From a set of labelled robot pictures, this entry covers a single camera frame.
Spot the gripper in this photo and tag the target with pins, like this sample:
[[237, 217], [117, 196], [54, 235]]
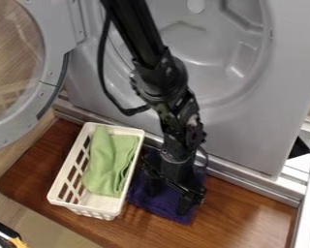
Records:
[[175, 171]]

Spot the purple cloth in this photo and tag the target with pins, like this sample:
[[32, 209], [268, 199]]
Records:
[[164, 200]]

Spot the washing machine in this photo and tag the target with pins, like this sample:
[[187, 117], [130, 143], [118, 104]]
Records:
[[231, 80]]

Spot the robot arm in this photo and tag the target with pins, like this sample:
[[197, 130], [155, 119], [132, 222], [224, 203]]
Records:
[[140, 38]]

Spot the white basket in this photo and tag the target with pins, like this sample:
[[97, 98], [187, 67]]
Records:
[[75, 200]]

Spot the green cloth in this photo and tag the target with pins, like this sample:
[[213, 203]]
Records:
[[109, 161]]

